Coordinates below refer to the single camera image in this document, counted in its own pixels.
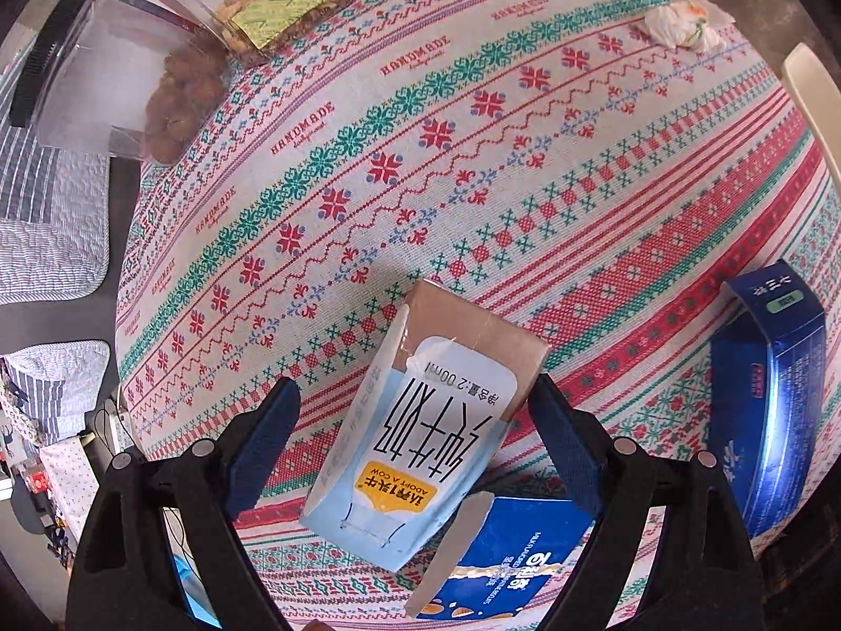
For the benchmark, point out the grey striped quilt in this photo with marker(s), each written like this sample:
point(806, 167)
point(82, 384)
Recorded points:
point(55, 248)

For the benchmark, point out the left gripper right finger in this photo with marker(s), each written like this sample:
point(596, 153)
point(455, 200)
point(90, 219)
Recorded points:
point(704, 575)

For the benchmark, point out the milk carton light blue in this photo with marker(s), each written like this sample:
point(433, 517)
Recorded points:
point(435, 404)

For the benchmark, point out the tall blue carton box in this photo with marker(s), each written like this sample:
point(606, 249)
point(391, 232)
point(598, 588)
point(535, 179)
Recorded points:
point(767, 391)

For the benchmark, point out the small crumpled tissue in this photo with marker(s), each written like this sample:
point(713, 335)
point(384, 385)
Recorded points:
point(691, 24)

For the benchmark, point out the blue flat snack box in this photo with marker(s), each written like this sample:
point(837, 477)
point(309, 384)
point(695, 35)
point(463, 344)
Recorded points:
point(496, 556)

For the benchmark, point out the patterned handmade tablecloth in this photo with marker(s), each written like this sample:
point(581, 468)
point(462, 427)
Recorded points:
point(540, 158)

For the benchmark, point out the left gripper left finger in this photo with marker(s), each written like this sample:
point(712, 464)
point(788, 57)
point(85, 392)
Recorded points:
point(124, 577)

